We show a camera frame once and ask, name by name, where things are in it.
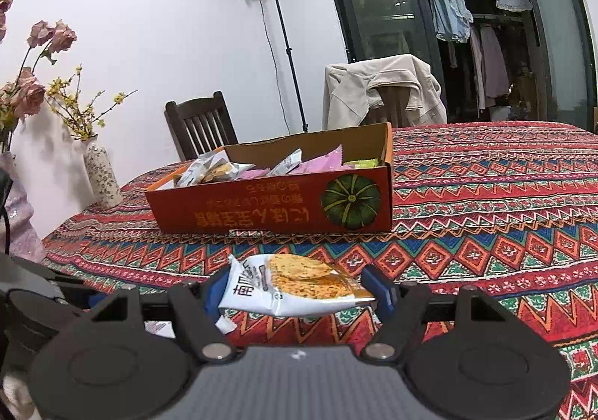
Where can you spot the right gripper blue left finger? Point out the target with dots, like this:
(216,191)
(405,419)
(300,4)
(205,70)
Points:
(213,291)

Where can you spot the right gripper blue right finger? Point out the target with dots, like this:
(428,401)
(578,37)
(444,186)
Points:
(384,291)

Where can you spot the white cracker snack packet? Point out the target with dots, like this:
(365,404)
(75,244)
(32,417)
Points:
(289,286)

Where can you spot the small white snack packet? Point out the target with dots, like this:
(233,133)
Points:
(166,329)

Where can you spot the yellow pastry clear packet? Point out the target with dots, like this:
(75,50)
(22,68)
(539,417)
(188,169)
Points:
(226,171)

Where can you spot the pink snack packet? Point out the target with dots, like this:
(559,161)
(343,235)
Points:
(253,173)
(329,162)

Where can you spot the red cardboard snack box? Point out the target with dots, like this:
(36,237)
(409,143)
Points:
(353,200)

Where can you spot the floral ceramic vase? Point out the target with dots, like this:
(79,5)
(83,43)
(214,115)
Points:
(100,174)

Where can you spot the colourful patterned tablecloth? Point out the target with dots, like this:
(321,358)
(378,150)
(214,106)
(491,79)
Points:
(508,207)

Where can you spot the dark wooden chair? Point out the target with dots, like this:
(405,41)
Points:
(200,125)

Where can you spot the chair with beige jacket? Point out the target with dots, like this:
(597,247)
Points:
(393,109)

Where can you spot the beige jacket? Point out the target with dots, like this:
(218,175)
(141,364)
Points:
(352,90)

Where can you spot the yellow flower branches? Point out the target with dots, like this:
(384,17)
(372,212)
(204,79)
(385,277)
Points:
(79,117)

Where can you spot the pink artificial roses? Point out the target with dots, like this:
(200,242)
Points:
(23,96)

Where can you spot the black framed glass sliding door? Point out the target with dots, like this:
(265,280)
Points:
(494,59)

